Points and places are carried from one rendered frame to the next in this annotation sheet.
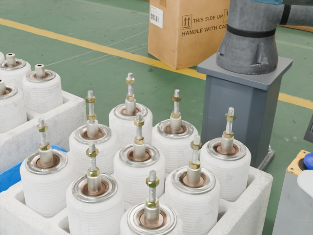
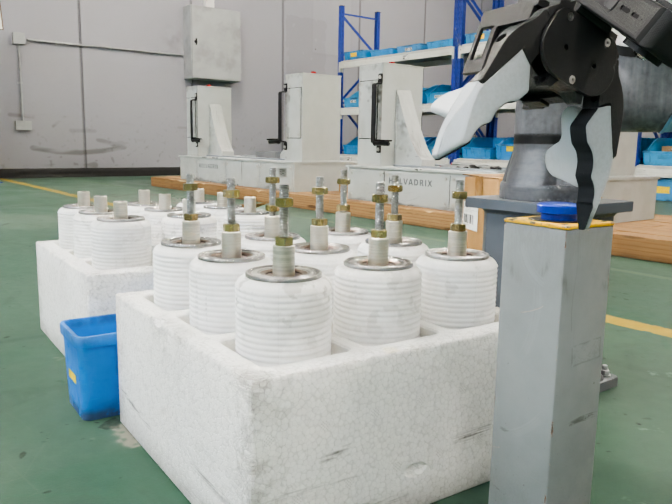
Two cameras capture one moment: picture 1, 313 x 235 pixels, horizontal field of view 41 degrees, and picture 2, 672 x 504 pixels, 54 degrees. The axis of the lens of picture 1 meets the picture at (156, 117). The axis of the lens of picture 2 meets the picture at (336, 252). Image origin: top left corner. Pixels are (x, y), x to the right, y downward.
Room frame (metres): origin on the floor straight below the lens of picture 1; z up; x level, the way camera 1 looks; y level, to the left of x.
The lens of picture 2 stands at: (-0.12, -0.26, 0.38)
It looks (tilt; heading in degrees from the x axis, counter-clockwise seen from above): 9 degrees down; 20
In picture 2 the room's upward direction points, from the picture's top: 1 degrees clockwise
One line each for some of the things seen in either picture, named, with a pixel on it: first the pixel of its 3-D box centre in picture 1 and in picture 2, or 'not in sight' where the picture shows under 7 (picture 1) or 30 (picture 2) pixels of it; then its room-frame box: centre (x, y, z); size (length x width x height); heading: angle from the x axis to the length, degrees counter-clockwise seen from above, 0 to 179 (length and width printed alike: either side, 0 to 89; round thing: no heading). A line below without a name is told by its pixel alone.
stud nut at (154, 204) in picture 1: (152, 202); (283, 240); (0.47, 0.00, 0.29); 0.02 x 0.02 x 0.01; 30
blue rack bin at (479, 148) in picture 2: not in sight; (492, 148); (6.54, 0.53, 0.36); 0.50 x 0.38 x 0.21; 148
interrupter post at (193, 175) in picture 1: (193, 174); (378, 252); (0.56, -0.07, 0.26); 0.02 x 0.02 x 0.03
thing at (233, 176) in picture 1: (221, 186); (453, 329); (0.66, -0.13, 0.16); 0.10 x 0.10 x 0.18
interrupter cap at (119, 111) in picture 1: (130, 111); (342, 231); (0.79, 0.06, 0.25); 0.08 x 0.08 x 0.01
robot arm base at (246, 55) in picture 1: (248, 43); (550, 167); (0.98, -0.22, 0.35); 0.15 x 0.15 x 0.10
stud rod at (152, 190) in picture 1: (152, 192); (284, 223); (0.47, 0.00, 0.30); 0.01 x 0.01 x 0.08
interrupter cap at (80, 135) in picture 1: (92, 134); (272, 237); (0.70, 0.13, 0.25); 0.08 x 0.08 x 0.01
